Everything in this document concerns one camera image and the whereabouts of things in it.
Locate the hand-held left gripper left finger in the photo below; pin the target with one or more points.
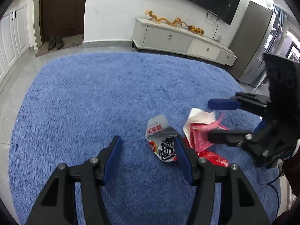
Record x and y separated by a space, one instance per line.
112 159

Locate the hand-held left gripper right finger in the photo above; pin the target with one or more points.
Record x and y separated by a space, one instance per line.
182 161

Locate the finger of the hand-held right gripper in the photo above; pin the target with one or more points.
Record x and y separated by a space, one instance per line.
220 104
225 137

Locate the red foil wrapper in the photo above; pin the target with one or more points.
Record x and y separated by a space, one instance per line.
215 158

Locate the white black red snack packet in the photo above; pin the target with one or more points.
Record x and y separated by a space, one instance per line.
161 145

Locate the pink and white wrapper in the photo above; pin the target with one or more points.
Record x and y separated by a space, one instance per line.
199 126

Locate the grey steel refrigerator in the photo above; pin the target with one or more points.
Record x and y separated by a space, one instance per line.
253 39

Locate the blue fluffy rug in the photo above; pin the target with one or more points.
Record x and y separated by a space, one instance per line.
93 98

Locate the white power strip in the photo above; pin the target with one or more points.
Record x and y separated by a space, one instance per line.
220 39

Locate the golden tiger figurine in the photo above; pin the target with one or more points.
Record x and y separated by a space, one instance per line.
196 30

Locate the white low tv cabinet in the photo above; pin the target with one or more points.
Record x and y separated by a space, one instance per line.
168 39

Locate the golden dragon figurine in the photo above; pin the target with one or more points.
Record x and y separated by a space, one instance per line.
168 21

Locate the brown doormat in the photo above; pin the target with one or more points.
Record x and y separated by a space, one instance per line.
72 42

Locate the dark brown door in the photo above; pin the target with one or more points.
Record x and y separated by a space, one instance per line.
63 9

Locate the white panelled cabinet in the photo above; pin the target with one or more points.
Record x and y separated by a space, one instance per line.
14 35

